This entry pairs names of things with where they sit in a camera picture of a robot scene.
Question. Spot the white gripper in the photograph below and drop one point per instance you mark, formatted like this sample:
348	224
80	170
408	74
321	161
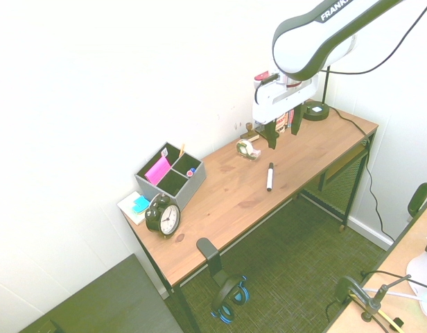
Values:
269	98

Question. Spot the black and white marker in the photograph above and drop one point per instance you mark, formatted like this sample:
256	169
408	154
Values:
270	177

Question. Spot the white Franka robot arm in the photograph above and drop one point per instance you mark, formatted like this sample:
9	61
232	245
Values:
296	45

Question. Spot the grey desk organizer holder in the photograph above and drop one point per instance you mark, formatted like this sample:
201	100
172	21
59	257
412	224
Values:
185	189

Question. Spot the patterned striped book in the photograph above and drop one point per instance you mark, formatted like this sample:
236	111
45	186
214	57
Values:
281	125

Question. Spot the blue spine book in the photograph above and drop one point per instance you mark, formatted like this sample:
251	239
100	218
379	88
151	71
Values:
290	119

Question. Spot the black desk lamp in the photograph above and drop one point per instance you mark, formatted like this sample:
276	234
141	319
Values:
315	111

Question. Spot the wooden rubber stamp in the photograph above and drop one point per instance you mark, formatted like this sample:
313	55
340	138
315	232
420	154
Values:
249	135

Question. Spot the clear tape dispenser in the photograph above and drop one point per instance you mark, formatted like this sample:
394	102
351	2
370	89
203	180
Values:
246	148

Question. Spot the orange pencil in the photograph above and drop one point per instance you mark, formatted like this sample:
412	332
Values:
181	150

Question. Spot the small printed tag card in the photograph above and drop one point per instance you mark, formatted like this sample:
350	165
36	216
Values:
164	151

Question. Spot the pink sticky notes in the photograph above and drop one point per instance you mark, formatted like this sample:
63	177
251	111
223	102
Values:
158	170

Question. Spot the black headphone hook clamp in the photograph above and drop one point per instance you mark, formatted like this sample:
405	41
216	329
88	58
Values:
213	256

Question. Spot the black twin-bell alarm clock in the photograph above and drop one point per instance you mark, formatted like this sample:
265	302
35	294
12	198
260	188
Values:
165	218

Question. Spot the blue sticky note pad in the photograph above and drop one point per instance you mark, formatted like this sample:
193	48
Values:
141	203

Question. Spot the black metal C-clamp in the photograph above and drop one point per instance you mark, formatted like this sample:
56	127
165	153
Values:
352	289

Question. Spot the white notepad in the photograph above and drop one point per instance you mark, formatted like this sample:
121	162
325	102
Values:
128	208

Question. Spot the black and blue headphones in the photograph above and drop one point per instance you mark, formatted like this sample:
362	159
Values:
225	295

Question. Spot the black cabinet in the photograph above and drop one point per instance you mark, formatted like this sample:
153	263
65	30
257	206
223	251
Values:
106	298

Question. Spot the wooden desk with black frame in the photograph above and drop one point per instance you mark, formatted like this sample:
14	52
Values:
234	194

